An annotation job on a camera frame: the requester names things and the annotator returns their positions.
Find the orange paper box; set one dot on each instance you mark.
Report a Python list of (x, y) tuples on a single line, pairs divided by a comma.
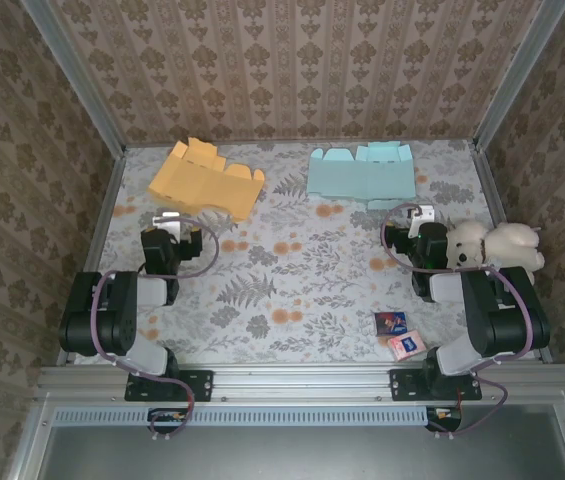
[(202, 185)]

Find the teal paper box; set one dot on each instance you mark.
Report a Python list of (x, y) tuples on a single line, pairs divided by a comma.
[(357, 177)]

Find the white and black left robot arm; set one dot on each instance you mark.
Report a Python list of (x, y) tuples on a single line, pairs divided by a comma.
[(112, 310)]

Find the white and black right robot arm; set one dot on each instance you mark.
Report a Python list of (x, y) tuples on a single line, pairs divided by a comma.
[(507, 310)]

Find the dark blue small packet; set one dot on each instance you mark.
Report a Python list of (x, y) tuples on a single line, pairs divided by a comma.
[(390, 323)]

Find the white plush teddy dog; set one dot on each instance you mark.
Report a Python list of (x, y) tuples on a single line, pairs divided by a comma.
[(507, 245)]

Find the floral patterned table cover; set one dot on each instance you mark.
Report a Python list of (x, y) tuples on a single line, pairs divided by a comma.
[(312, 250)]

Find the pink small packet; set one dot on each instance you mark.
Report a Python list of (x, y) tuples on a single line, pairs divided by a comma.
[(406, 346)]

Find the grey metal sheet panel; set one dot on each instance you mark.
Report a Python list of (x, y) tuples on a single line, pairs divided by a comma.
[(302, 455)]

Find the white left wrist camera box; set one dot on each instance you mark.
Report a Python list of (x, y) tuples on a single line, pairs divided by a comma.
[(167, 222)]

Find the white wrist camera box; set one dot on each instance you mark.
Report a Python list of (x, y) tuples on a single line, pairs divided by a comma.
[(167, 222), (422, 212)]

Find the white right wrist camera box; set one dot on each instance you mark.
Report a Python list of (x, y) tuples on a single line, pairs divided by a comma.
[(422, 212)]

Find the aluminium table side rail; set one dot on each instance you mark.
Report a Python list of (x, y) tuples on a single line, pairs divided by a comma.
[(494, 200), (94, 250)]

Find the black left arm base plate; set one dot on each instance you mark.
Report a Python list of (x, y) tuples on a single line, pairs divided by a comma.
[(202, 385)]

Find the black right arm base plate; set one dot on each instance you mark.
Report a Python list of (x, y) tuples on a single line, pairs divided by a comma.
[(399, 385)]

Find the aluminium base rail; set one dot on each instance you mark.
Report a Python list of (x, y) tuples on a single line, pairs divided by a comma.
[(302, 380)]

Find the aluminium frame post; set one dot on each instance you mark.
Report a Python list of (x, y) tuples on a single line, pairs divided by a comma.
[(517, 75), (77, 80)]

